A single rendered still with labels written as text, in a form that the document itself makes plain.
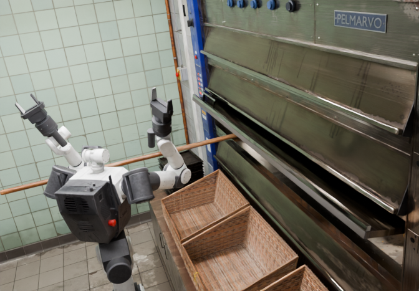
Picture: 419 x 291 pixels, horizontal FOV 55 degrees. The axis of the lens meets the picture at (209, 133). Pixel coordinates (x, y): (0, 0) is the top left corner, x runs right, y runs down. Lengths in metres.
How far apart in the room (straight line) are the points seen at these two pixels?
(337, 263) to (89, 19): 2.64
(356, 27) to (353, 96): 0.22
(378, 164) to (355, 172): 0.11
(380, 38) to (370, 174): 0.44
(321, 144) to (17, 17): 2.61
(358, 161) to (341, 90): 0.25
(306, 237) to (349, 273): 0.31
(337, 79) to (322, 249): 0.80
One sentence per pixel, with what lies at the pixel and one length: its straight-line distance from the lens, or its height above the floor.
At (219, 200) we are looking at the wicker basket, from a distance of 2.99.
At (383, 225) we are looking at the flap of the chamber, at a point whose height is 1.41.
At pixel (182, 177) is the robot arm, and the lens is 2.01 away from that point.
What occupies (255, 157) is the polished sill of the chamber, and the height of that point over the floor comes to 1.18.
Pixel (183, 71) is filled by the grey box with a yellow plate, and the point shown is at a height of 1.49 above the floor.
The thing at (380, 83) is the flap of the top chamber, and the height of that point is 1.82.
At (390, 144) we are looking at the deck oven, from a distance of 1.35.
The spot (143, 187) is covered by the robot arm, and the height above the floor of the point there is 1.36.
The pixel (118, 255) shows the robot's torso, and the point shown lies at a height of 1.03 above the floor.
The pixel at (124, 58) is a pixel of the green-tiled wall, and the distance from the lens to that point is 3.59.
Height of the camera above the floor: 2.19
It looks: 21 degrees down
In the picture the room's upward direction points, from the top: 7 degrees counter-clockwise
